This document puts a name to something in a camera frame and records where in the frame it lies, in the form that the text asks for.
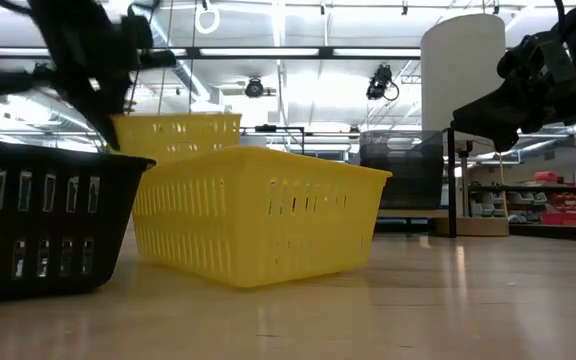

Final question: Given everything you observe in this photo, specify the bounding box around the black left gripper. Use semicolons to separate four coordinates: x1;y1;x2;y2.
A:
0;0;177;151

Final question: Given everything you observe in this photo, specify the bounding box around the white hanging ring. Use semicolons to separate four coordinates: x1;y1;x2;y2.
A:
194;0;222;35

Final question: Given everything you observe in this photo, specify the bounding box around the black plastic basket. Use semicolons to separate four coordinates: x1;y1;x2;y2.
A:
0;137;157;304

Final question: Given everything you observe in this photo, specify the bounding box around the storage shelf with red bins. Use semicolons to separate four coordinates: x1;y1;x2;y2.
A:
467;169;576;244

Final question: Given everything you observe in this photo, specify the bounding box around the black round hanging camera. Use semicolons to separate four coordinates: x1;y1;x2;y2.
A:
244;77;265;99

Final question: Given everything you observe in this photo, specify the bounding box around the white lamp with wooden base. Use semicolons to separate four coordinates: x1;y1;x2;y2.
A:
420;13;512;238

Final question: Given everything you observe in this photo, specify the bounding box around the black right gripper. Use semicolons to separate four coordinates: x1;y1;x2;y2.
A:
451;29;576;154

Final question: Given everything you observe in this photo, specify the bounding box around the black hanging camera with cable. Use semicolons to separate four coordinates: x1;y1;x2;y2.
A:
366;63;400;102

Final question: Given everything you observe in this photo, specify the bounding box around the translucent gray plastic basket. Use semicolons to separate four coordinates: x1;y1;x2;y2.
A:
360;147;445;210
359;130;445;206

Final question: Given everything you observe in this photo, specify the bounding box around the yellow plastic basket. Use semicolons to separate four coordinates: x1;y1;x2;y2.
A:
132;145;393;289
111;113;242;165

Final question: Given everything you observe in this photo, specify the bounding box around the black overhead frame bar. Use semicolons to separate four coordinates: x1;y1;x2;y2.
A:
0;46;422;61

